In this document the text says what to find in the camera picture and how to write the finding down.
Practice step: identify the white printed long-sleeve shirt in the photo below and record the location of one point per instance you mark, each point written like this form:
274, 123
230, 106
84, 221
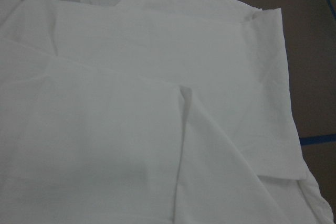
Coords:
149, 111

